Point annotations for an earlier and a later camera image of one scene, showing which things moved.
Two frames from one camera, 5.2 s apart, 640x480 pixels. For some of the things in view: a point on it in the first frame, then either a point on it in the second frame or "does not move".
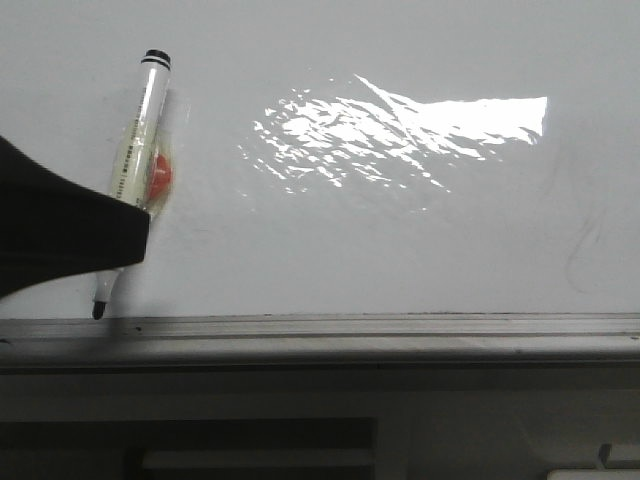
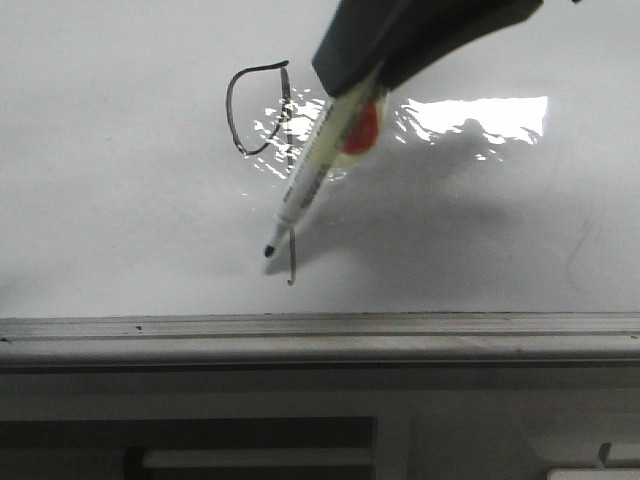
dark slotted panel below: x=189 y=449 does not move
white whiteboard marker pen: x=144 y=167 → x=351 y=127
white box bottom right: x=594 y=474 does not move
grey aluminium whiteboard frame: x=481 y=343 does not move
